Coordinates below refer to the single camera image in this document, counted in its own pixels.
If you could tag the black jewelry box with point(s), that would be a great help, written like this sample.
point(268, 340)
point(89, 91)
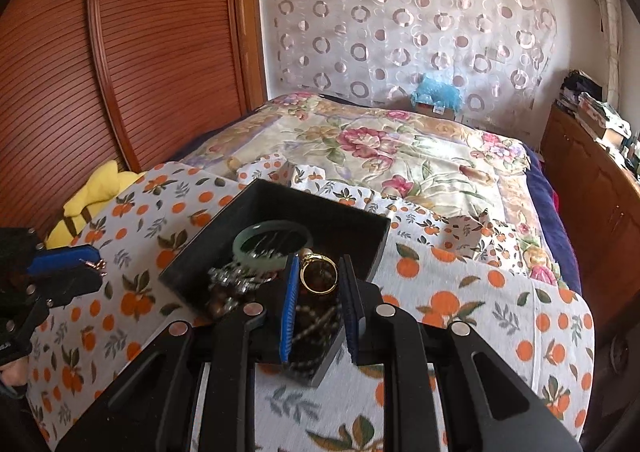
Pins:
point(210, 252)

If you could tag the blue plush toy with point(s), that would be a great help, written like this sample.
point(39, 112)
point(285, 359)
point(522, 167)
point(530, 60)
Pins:
point(437, 90)

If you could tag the orange fruit print cloth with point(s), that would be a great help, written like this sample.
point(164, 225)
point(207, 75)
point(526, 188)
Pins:
point(450, 312)

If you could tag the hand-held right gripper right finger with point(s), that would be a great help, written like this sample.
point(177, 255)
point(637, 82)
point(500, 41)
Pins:
point(350, 314)

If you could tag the floral quilt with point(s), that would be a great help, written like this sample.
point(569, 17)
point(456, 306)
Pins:
point(380, 152)

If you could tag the pile of books and papers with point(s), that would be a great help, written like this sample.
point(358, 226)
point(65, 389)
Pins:
point(595, 112)

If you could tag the green jade bangle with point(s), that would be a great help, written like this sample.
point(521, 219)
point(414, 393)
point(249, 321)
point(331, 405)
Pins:
point(245, 244)

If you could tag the small cardboard box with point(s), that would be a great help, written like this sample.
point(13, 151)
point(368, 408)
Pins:
point(435, 110)

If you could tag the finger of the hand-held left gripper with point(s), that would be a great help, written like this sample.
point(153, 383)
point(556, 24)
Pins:
point(70, 282)
point(60, 257)

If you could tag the brown wooden cabinet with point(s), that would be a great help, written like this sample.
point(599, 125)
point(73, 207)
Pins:
point(590, 202)

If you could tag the dark blue blanket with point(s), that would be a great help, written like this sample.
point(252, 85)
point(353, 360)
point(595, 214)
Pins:
point(550, 212)

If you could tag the yellow plush toy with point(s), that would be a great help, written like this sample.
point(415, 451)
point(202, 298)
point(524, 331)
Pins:
point(90, 197)

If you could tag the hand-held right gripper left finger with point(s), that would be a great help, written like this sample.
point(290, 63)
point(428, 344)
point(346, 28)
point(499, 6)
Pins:
point(290, 309)

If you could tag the person's left hand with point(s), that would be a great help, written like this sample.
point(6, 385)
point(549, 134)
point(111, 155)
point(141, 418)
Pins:
point(12, 374)

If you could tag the sheer circle pattern curtain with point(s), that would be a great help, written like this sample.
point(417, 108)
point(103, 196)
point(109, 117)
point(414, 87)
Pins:
point(400, 12)

